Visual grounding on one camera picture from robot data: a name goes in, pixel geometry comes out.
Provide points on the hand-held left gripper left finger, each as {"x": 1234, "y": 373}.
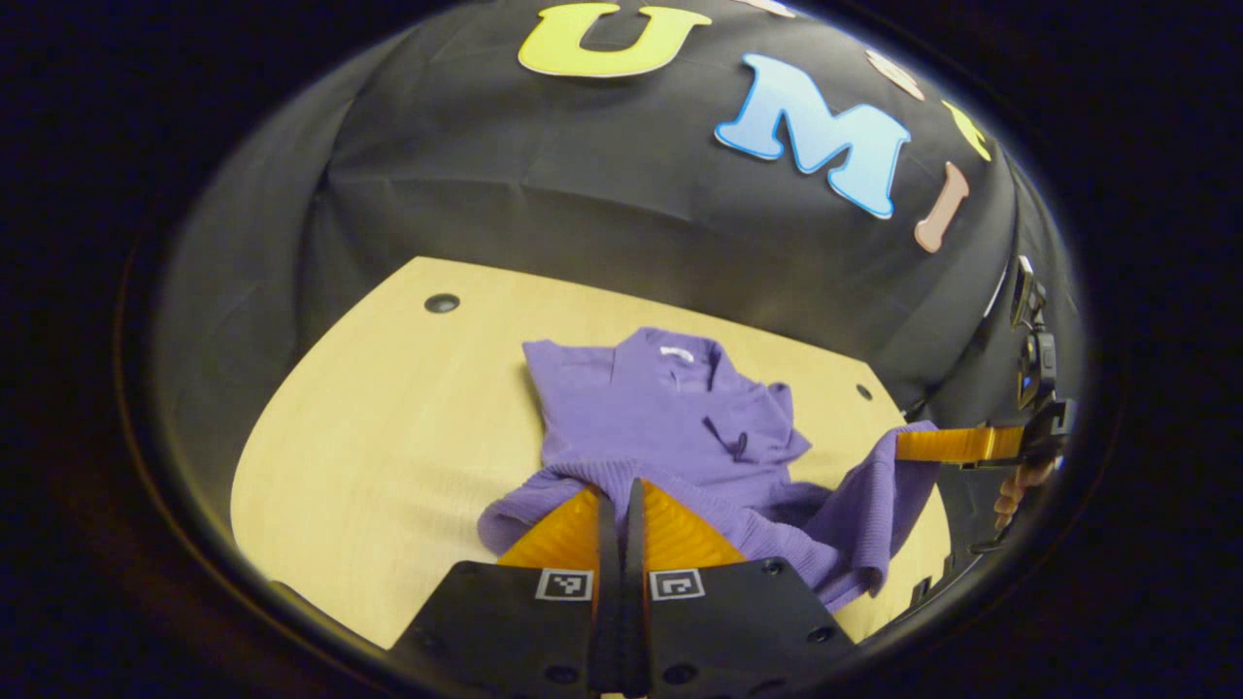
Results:
{"x": 515, "y": 636}

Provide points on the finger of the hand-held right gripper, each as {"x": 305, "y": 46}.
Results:
{"x": 961, "y": 445}

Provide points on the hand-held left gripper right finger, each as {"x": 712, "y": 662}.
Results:
{"x": 738, "y": 636}

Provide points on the purple knit garment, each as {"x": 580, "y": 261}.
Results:
{"x": 641, "y": 417}

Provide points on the black backdrop cloth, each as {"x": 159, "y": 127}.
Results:
{"x": 583, "y": 184}

